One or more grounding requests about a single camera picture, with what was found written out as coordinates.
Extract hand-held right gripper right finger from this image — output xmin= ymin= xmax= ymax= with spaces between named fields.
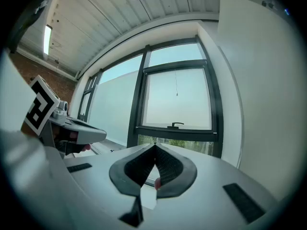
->
xmin=143 ymin=143 xmax=282 ymax=230

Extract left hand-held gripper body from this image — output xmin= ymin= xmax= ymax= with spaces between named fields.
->
xmin=24 ymin=75 xmax=72 ymax=158

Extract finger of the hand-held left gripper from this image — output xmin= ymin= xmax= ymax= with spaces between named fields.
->
xmin=63 ymin=122 xmax=107 ymax=145
xmin=68 ymin=118 xmax=98 ymax=129

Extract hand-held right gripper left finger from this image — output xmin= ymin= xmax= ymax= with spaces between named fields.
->
xmin=63 ymin=143 xmax=156 ymax=220

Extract person's left forearm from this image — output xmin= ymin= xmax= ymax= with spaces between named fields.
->
xmin=20 ymin=122 xmax=45 ymax=141

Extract person's left hand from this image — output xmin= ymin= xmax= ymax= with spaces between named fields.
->
xmin=53 ymin=126 xmax=92 ymax=155

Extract green foliage outside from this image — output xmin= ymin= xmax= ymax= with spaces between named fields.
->
xmin=138 ymin=134 xmax=214 ymax=157

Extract long ceiling light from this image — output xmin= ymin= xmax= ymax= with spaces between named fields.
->
xmin=44 ymin=24 xmax=53 ymax=56

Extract person's black clothing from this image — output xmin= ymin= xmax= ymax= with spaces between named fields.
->
xmin=7 ymin=0 xmax=62 ymax=55

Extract white partition panel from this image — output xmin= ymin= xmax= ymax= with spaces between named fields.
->
xmin=217 ymin=0 xmax=295 ymax=201

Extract dark window frame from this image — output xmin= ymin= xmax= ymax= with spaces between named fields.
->
xmin=77 ymin=34 xmax=225 ymax=158

